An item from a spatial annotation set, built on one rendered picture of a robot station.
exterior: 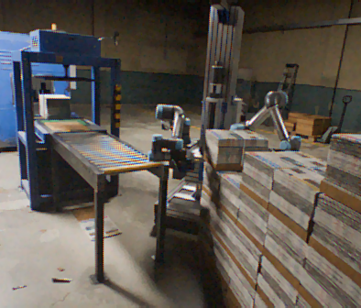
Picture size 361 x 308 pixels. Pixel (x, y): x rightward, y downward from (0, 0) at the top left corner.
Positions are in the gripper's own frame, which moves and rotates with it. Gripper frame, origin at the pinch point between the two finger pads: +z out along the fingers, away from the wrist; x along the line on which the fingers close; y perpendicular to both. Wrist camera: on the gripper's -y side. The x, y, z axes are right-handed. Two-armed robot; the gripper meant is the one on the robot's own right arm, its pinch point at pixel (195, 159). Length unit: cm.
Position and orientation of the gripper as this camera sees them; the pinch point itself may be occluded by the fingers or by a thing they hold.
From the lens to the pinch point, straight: 226.1
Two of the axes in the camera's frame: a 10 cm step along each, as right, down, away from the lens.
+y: 0.7, -9.6, -2.6
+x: -2.5, -2.7, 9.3
